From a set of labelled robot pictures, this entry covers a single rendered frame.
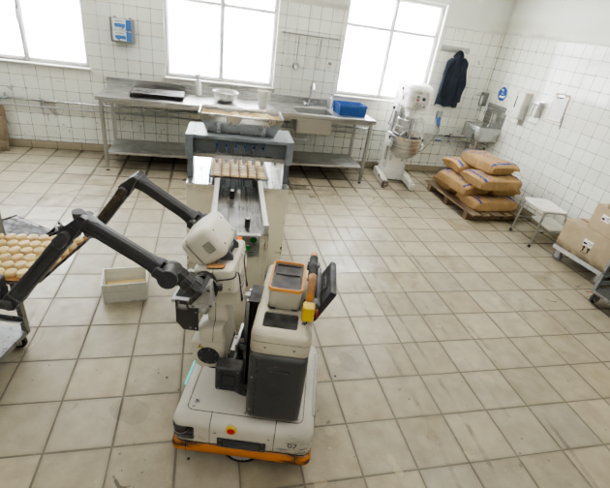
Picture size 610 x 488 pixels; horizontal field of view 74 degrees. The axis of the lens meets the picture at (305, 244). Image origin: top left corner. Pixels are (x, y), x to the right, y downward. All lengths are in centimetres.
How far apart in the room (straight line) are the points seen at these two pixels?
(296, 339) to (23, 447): 144
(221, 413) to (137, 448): 49
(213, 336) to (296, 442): 62
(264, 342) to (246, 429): 51
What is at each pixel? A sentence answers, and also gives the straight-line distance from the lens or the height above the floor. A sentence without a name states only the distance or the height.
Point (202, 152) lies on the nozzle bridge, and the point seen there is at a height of 105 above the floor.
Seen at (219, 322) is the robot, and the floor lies 67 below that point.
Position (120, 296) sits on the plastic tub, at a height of 5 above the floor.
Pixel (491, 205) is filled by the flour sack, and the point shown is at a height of 20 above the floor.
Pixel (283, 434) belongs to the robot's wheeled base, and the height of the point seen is 26.
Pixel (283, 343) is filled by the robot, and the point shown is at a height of 78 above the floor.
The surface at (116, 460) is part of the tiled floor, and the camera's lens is 234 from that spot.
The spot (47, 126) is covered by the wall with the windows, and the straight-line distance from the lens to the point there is 640.
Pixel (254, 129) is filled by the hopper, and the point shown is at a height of 123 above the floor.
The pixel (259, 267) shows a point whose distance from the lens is 242.
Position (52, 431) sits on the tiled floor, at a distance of 252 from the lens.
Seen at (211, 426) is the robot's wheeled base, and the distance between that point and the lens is 207.
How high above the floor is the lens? 192
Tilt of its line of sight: 29 degrees down
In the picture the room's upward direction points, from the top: 9 degrees clockwise
